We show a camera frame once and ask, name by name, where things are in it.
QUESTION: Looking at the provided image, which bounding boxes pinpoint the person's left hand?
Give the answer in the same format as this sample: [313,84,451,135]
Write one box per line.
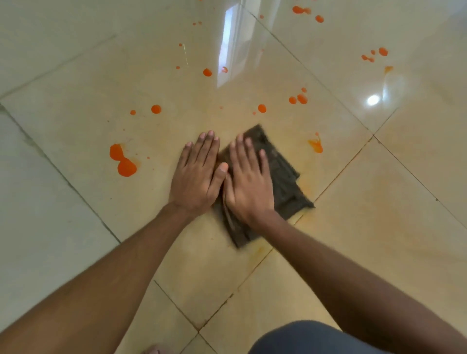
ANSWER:
[169,130,229,217]

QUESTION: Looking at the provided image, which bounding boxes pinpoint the person's right hand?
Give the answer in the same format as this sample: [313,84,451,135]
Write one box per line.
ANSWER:
[223,134,275,227]

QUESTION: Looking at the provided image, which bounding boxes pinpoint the dark brown cleaning cloth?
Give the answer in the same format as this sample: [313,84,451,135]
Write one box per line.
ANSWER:
[212,124,315,249]

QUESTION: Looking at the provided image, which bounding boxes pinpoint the person's right forearm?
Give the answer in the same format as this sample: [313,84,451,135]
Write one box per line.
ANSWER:
[255,211,467,354]

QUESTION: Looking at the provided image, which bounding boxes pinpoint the person's left forearm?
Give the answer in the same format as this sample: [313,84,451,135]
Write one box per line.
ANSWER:
[0,202,199,354]

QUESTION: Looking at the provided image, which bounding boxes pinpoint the scattered orange liquid spills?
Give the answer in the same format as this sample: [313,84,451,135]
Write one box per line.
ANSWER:
[108,0,395,178]

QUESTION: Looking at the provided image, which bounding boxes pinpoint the person's dark grey trouser leg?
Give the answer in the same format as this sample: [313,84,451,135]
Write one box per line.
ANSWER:
[248,320,394,354]

